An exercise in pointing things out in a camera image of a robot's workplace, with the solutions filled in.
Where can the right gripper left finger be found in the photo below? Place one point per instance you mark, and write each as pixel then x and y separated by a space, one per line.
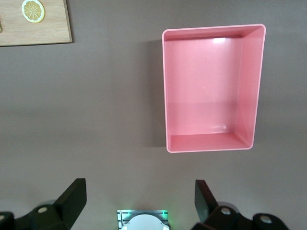
pixel 69 203

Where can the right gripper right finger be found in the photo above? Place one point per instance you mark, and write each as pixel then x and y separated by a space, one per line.
pixel 208 206

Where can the pink plastic bin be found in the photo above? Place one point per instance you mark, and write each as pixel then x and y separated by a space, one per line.
pixel 204 95

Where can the wooden cutting board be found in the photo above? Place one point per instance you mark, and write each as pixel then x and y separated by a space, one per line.
pixel 36 33

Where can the yellow lemon slice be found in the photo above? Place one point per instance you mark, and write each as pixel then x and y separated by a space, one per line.
pixel 33 10

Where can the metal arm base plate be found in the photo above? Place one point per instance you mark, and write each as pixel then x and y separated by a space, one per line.
pixel 121 215

